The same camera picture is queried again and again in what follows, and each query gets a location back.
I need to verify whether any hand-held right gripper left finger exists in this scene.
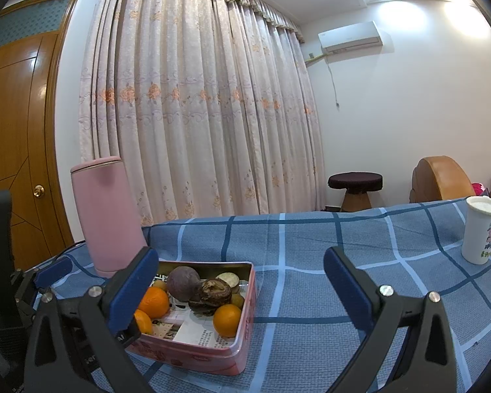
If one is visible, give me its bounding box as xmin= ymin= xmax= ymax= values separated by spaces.
xmin=23 ymin=247 xmax=160 ymax=393

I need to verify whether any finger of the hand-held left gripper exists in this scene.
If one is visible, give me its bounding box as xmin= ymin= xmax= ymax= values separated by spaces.
xmin=12 ymin=256 xmax=73 ymax=320

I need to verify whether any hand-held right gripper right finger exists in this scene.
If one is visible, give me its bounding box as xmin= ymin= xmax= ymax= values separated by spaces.
xmin=324 ymin=247 xmax=469 ymax=393

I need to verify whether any orange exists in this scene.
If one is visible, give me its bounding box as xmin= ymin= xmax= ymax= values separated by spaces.
xmin=137 ymin=287 xmax=170 ymax=320
xmin=133 ymin=309 xmax=153 ymax=335
xmin=213 ymin=304 xmax=243 ymax=337

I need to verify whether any purple round fruit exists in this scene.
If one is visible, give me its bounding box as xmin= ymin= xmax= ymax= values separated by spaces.
xmin=166 ymin=266 xmax=201 ymax=304

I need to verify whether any brown wrinkled fruit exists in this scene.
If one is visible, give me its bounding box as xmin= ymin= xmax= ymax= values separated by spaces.
xmin=188 ymin=278 xmax=232 ymax=317

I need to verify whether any white-fleshed fruit slice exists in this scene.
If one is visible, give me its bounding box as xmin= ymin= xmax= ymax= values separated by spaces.
xmin=217 ymin=271 xmax=241 ymax=288

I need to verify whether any pink tin box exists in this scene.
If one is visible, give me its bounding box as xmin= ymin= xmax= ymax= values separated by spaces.
xmin=123 ymin=260 xmax=256 ymax=376

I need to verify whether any blue plaid cloth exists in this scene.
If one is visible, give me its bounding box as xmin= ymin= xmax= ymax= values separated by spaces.
xmin=8 ymin=196 xmax=491 ymax=393

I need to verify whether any printed paper leaflet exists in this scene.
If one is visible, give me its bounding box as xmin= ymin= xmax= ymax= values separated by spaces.
xmin=147 ymin=272 xmax=238 ymax=350

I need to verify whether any pink thermos bottle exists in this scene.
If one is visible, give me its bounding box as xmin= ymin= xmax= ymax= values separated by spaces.
xmin=70 ymin=156 xmax=148 ymax=279

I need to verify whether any round dark-topped stool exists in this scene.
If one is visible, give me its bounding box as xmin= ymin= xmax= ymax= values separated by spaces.
xmin=327 ymin=172 xmax=383 ymax=213

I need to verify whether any white printed cup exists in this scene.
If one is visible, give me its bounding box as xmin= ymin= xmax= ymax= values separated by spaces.
xmin=462 ymin=196 xmax=491 ymax=265

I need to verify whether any wooden door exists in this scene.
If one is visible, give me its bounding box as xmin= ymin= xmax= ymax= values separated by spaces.
xmin=0 ymin=0 xmax=82 ymax=271

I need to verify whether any pink floral curtain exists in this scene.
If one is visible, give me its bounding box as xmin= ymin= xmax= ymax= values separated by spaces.
xmin=27 ymin=0 xmax=326 ymax=230

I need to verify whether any white air conditioner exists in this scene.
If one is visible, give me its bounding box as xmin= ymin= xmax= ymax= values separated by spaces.
xmin=318 ymin=20 xmax=383 ymax=55

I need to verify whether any air conditioner power cord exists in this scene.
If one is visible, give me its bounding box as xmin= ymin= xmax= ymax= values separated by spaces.
xmin=327 ymin=59 xmax=341 ymax=110

